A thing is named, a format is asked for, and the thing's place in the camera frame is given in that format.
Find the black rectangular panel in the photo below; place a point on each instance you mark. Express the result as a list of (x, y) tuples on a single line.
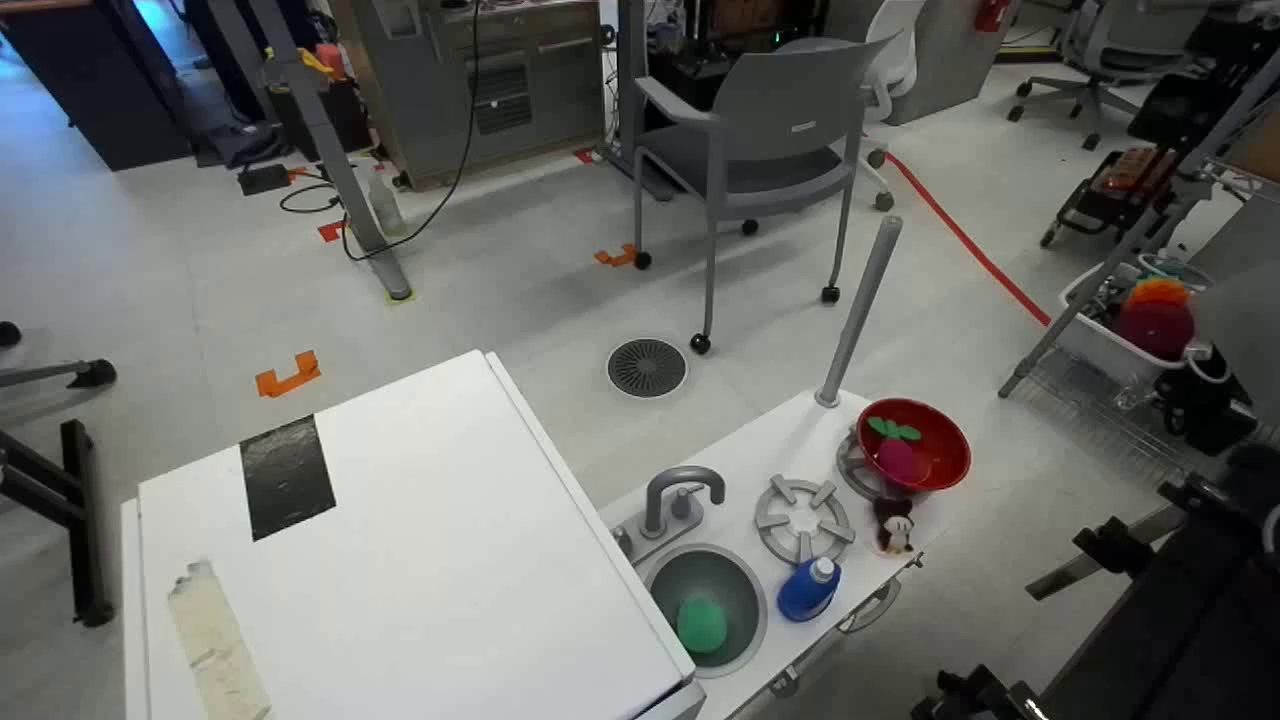
[(286, 474)]

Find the black mug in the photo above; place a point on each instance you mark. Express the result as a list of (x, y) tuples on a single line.
[(1210, 394)]

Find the grey leg with black foot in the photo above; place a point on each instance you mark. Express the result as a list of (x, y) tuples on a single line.
[(55, 372)]

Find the office swivel chair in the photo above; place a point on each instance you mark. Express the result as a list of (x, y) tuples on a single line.
[(1087, 81)]

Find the red bowl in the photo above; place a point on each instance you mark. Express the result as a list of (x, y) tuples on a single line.
[(935, 444)]

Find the round black floor cover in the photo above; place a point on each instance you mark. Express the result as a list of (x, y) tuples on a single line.
[(646, 364)]

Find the grey toy faucet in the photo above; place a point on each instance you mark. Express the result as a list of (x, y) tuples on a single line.
[(662, 503)]

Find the white toy kitchen counter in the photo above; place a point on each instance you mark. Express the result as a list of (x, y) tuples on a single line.
[(763, 461)]

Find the orange floor tape marker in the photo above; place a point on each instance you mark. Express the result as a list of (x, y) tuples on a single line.
[(616, 252)]

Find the black cart with items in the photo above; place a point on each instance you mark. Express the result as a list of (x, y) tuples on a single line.
[(1114, 185)]

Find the orange floor bracket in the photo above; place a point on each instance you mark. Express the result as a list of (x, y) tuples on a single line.
[(286, 379)]

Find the grey metal stand bar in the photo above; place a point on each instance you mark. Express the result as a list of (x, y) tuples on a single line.
[(1045, 348)]

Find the dark wooden desk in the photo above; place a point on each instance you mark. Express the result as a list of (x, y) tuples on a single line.
[(95, 81)]

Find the black equipment frame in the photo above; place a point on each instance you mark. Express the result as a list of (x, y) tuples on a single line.
[(1186, 624)]

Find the grey chair with wheels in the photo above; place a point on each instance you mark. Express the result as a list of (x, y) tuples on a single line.
[(784, 122)]

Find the grey slanted metal leg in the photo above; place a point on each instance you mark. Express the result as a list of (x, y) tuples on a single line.
[(341, 162)]

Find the grey metal cabinet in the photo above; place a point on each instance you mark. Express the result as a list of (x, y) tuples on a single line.
[(453, 81)]

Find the orange red plush ball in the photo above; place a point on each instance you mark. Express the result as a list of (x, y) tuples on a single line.
[(1154, 318)]

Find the round grey toy sink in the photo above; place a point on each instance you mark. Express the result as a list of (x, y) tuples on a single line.
[(705, 579)]

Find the blue toy cup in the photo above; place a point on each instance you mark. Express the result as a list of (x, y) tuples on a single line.
[(807, 590)]

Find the beige tape strip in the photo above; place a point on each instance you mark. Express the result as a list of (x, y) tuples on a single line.
[(219, 643)]

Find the small dark toy figure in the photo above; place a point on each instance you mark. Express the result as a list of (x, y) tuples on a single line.
[(899, 531)]

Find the green toy in sink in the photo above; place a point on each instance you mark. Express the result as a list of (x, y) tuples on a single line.
[(703, 624)]

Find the black tripod stand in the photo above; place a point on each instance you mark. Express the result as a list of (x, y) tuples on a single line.
[(82, 533)]

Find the pink tulip plush toy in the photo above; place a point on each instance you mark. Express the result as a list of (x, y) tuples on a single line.
[(906, 464)]

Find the black power brick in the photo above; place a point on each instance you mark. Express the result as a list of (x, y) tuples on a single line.
[(267, 177)]

